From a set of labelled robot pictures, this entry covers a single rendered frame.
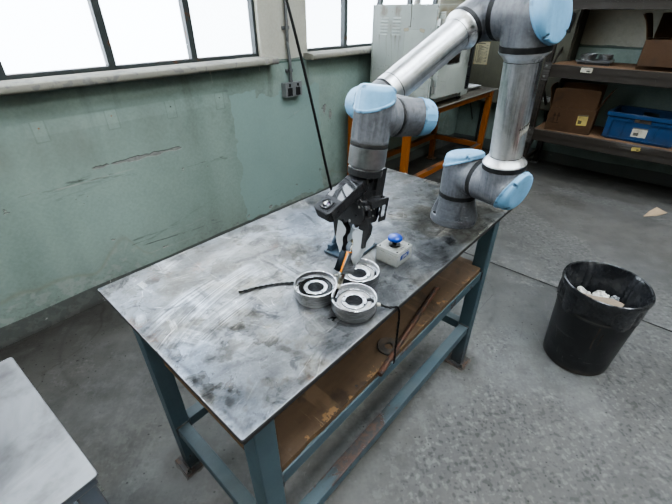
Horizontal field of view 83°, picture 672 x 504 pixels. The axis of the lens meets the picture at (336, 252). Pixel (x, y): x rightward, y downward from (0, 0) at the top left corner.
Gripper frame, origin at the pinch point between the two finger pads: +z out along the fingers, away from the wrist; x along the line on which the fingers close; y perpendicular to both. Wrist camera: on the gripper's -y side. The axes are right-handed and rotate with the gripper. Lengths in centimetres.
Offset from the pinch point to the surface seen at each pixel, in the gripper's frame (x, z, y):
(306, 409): -1.3, 39.5, -9.9
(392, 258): 0.8, 7.5, 20.9
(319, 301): 2.4, 11.0, -5.1
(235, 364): 3.0, 16.7, -27.2
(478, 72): 146, -40, 372
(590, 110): 28, -21, 351
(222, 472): 18, 73, -23
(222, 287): 26.4, 15.3, -15.3
